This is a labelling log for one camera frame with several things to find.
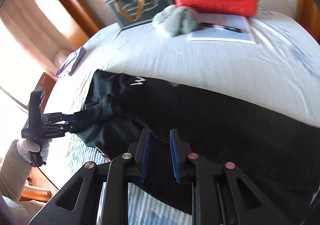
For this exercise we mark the person's left hand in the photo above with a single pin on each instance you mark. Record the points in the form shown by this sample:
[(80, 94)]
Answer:
[(27, 148)]

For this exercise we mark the black gift bag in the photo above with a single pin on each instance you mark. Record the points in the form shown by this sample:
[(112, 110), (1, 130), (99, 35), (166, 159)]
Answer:
[(140, 2)]

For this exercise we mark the black pen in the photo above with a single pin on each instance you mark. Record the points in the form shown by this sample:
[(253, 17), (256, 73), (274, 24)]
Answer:
[(225, 27)]

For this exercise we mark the grey fluffy plush toy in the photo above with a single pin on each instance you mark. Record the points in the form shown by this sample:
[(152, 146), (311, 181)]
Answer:
[(175, 21)]

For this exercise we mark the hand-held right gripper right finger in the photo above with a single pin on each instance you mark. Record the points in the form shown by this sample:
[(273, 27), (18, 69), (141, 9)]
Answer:
[(174, 157)]

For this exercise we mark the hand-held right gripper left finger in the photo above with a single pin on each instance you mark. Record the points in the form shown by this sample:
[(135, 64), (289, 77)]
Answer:
[(146, 157)]

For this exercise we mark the white paper sheet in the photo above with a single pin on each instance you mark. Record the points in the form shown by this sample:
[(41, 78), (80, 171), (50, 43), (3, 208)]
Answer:
[(220, 36)]

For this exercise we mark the black garment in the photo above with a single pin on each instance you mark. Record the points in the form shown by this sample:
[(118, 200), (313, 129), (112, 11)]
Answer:
[(200, 119)]

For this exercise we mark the person's left forearm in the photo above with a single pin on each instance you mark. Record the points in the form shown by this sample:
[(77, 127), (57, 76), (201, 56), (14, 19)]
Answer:
[(15, 175)]

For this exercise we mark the dark wooden nightstand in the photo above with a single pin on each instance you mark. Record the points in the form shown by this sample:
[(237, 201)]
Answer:
[(46, 92)]

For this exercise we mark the glossy wooden wardrobe panel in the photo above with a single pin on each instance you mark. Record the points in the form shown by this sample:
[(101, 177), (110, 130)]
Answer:
[(32, 22)]

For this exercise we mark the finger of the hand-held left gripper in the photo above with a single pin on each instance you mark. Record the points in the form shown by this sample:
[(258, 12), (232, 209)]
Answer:
[(60, 127), (60, 116)]

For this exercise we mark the purple folded cloth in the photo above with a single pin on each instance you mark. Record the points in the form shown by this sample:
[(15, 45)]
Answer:
[(71, 62)]

